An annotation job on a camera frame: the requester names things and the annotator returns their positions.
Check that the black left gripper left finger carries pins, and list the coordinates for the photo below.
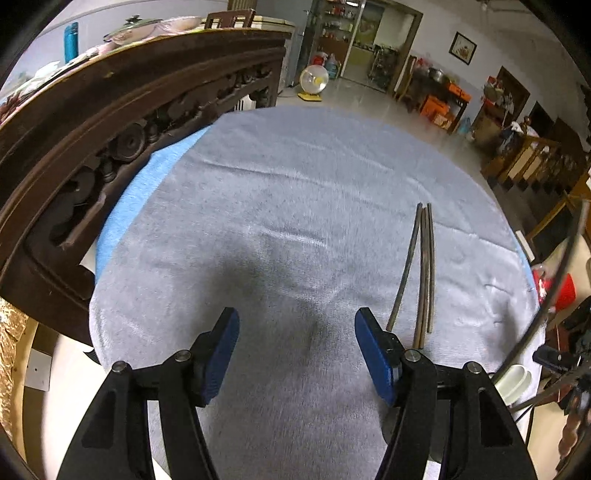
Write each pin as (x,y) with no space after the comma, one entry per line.
(190,379)

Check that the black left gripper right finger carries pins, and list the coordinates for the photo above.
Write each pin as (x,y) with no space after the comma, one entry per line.
(407,382)

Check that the perforated metal utensil holder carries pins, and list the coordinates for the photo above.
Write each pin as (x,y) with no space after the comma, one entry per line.
(513,384)

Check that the dark wooden chopstick two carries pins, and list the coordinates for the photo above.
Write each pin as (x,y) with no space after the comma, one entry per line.
(431,268)

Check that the grey towel mat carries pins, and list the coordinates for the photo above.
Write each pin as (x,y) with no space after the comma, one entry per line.
(297,217)

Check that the blue cloth under towel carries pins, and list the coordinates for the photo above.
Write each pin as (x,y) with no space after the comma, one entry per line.
(135,196)

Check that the dark carved wooden furniture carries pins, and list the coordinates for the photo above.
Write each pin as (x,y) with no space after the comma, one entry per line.
(69,152)

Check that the orange boxes on shelf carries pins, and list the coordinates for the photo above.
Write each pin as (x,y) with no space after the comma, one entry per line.
(444,105)

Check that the small white floor fan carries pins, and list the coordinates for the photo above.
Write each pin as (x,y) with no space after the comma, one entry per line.
(313,80)

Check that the dark wooden chair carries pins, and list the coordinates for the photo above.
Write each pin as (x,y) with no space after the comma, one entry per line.
(230,19)

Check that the blue bottle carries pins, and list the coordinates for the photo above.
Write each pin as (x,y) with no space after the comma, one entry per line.
(70,42)

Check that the framed wall picture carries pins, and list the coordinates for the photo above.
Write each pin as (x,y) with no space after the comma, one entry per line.
(463,48)

